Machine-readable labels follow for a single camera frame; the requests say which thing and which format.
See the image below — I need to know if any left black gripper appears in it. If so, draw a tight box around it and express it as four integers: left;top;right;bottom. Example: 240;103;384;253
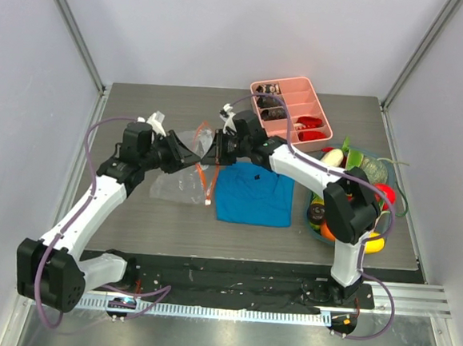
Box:
138;128;202;176

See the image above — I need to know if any clear zip top bag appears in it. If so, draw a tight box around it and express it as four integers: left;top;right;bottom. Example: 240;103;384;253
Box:
150;121;219;205

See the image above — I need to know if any white radish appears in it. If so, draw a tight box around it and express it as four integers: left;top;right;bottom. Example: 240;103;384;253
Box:
321;149;345;168

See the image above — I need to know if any orange fruit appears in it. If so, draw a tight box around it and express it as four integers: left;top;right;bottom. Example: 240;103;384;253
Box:
320;222;336;241

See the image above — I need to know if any red apple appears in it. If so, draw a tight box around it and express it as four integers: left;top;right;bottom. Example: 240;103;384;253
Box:
374;183;397;211

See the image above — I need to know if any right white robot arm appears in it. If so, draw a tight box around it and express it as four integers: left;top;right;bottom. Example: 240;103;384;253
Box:
201;104;381;306

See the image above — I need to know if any blue folded t-shirt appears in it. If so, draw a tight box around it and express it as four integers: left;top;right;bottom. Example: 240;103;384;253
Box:
214;161;294;228

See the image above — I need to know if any red item in tray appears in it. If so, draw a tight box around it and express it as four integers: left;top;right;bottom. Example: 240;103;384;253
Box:
294;115;326;142

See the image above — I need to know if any pink divided tray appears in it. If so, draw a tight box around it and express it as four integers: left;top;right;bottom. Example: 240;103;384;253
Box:
249;77;333;153

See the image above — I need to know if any green melon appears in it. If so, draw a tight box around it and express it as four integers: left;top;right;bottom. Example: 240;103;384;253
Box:
360;156;389;185

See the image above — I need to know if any teal fruit basket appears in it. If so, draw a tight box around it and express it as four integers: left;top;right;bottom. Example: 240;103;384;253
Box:
305;144;397;246

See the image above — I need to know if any yellow mango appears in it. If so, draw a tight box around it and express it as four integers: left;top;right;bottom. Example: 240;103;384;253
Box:
365;232;385;255

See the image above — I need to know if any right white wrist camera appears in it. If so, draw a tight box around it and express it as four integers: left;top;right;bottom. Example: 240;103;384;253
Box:
219;103;237;134

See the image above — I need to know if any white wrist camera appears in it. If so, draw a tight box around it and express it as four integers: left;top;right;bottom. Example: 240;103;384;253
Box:
137;111;166;137
219;103;237;134

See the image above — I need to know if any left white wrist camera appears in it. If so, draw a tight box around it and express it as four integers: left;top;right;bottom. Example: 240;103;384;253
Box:
137;111;166;137

